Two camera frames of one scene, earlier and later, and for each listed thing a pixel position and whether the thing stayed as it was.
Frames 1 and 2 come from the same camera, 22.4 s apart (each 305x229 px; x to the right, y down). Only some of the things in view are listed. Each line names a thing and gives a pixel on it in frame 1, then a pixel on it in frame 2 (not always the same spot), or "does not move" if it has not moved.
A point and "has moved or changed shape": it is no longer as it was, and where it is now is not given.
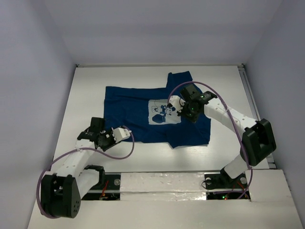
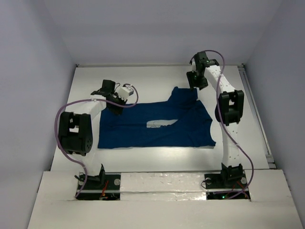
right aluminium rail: (251, 97) does not move
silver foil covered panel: (162, 186) does not move
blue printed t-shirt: (147, 115) has moved or changed shape
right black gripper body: (188, 111) → (196, 80)
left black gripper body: (107, 140) → (115, 105)
